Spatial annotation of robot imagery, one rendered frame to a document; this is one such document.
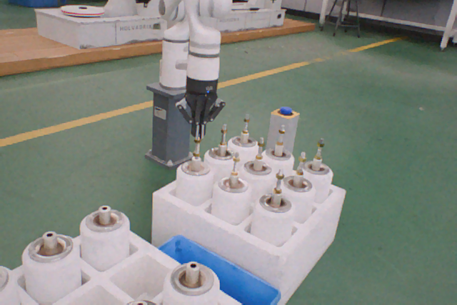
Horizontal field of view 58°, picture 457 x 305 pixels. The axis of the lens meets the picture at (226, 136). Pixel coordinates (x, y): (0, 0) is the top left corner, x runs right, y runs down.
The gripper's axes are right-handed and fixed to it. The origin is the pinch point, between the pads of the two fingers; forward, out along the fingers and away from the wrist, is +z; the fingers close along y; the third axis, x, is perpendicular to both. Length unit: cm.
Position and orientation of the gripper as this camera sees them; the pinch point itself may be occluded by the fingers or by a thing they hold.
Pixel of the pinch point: (198, 130)
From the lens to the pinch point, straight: 102.4
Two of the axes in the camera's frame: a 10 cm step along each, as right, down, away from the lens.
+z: -1.0, 9.1, 4.1
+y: 9.0, -1.0, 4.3
